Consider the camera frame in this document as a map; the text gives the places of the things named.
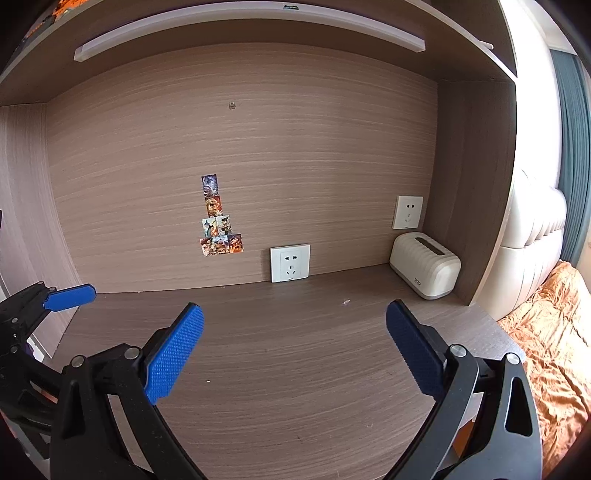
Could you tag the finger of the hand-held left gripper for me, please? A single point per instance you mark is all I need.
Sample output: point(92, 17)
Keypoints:
point(27, 369)
point(69, 297)

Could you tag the wooden desk shelf unit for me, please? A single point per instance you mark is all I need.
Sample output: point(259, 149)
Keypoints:
point(277, 138)

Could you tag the white ribbed tissue box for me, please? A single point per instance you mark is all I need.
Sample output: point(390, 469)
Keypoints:
point(422, 272)

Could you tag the cluster of cartoon stickers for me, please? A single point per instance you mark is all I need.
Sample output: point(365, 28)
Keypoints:
point(217, 226)

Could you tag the white wall socket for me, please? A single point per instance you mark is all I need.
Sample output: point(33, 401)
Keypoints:
point(290, 263)
point(407, 212)

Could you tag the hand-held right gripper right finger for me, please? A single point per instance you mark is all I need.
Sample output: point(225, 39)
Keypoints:
point(415, 350)

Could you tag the white light strip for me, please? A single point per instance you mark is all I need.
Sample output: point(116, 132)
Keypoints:
point(249, 30)

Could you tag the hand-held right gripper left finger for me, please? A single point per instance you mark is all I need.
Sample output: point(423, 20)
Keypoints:
point(175, 355)

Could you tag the grey-green curtain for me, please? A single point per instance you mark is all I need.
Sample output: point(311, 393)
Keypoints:
point(575, 161)

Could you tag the orange blanket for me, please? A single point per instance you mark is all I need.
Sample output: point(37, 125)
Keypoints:
point(554, 350)

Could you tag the cream padded headboard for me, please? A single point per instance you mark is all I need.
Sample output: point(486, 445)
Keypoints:
point(531, 240)

